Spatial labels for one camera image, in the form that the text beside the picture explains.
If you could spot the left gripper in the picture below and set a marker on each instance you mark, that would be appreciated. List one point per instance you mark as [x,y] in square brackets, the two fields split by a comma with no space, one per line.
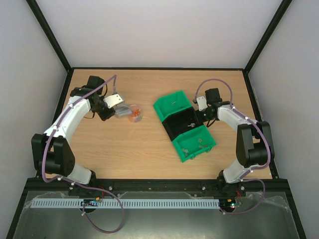
[105,116]

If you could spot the far green bin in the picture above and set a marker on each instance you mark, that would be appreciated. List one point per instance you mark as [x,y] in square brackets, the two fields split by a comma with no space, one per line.
[163,107]

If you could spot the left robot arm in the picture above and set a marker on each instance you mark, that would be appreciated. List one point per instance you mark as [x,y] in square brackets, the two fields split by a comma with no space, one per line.
[52,155]

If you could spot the silver metal scoop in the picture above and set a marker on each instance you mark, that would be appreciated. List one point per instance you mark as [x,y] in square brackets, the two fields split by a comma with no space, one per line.
[123,111]

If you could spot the clear plastic cup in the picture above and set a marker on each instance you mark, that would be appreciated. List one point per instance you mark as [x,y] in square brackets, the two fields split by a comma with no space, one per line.
[133,107]

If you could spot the near green bin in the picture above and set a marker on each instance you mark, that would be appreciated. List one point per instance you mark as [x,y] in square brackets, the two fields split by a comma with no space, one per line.
[199,132]

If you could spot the grey slotted cable duct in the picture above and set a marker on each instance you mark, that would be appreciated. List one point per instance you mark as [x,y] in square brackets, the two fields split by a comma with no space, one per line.
[126,203]

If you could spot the candies in cup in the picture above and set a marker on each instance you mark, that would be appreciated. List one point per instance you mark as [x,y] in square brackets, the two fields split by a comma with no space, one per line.
[136,116]

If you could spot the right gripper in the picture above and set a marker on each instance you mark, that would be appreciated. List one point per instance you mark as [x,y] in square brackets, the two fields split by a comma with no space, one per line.
[201,116]

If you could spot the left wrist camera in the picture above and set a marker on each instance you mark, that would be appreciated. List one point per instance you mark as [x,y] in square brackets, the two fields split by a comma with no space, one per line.
[113,100]

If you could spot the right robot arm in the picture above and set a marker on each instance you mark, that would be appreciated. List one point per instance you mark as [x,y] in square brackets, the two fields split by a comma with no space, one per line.
[254,145]

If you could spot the black middle bin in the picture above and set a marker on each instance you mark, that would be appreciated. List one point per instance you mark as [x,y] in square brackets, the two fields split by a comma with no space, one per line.
[177,124]

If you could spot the green bin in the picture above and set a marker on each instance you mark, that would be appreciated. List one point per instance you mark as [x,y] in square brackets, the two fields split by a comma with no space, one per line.
[199,132]
[163,107]

